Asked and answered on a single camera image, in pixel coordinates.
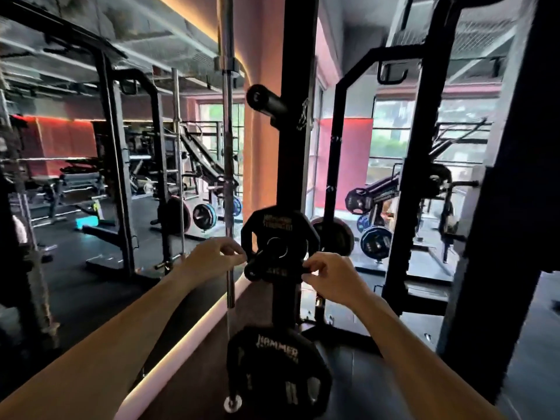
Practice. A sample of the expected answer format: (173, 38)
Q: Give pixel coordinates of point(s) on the large window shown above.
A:
(212, 126)
(391, 135)

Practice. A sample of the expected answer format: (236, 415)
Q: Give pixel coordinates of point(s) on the black plate loaded machine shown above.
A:
(376, 194)

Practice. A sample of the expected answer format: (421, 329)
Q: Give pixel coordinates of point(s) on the person's left fingers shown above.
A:
(234, 253)

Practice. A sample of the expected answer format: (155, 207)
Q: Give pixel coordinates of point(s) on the silver upright barbell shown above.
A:
(228, 148)
(177, 161)

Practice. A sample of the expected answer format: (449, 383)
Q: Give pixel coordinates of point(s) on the teal block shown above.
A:
(86, 223)

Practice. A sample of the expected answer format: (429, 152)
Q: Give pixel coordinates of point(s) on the black power rack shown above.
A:
(116, 170)
(426, 179)

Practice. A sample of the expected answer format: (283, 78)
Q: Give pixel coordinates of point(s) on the person's left hand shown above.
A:
(210, 260)

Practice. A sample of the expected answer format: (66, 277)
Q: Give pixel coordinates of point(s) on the black incline bench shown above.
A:
(205, 157)

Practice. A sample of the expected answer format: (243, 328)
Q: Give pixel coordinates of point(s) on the blue rimmed weight plate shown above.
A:
(204, 216)

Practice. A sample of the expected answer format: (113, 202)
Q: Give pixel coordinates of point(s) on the person's right fingers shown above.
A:
(314, 269)

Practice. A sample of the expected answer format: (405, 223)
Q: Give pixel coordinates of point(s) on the round black weight plate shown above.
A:
(337, 236)

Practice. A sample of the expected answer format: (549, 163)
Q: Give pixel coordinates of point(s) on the thick black upright column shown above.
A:
(507, 179)

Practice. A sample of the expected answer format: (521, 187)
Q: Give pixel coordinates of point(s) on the black storage peg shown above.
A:
(264, 100)

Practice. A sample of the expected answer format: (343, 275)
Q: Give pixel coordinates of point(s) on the black flat bench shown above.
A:
(65, 181)

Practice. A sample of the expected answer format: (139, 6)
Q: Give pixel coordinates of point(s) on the person's right hand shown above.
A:
(339, 279)

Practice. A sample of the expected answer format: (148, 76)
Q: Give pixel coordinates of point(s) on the black red weight plate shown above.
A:
(175, 214)

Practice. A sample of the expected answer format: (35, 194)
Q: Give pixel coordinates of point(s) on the person's left forearm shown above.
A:
(96, 349)

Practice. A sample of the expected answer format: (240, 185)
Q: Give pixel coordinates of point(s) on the black plate storage post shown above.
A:
(297, 161)

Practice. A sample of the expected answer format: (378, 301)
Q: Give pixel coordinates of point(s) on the small blue weight plate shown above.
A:
(236, 206)
(363, 223)

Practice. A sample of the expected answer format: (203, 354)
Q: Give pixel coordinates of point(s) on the person's right forearm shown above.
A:
(420, 363)

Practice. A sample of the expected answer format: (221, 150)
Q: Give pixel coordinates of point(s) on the large black weight plate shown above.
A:
(275, 376)

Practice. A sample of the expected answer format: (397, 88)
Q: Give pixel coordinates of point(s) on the small black weight plate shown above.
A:
(275, 234)

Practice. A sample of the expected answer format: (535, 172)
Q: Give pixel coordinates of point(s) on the large blue weight plate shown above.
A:
(376, 243)

